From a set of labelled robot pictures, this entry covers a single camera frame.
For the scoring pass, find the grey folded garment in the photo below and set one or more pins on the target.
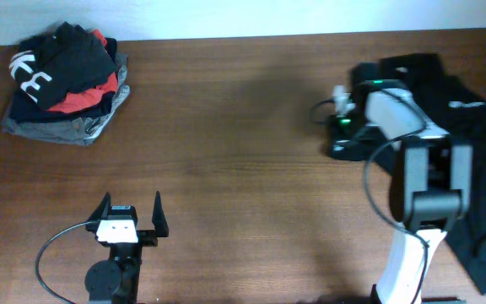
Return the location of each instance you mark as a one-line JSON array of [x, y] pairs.
[[81, 130]]

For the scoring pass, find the black shirt with white letters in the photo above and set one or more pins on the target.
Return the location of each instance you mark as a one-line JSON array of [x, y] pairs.
[[71, 60]]

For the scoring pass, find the black polo shirt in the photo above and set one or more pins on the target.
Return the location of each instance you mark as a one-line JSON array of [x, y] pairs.
[[451, 105]]

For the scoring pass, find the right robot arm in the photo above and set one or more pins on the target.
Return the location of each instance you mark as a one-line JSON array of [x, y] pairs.
[[430, 180]]

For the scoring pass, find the red folded garment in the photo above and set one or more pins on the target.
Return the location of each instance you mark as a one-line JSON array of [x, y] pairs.
[[75, 102]]

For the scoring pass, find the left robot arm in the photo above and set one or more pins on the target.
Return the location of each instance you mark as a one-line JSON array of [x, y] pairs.
[[115, 280]]

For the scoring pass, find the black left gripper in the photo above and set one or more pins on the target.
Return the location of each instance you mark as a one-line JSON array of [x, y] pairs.
[[149, 238]]

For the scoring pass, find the navy folded garment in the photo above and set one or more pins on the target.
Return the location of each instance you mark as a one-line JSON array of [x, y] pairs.
[[23, 110]]

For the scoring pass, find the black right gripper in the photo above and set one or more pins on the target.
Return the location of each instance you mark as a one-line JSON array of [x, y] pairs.
[[338, 136]]

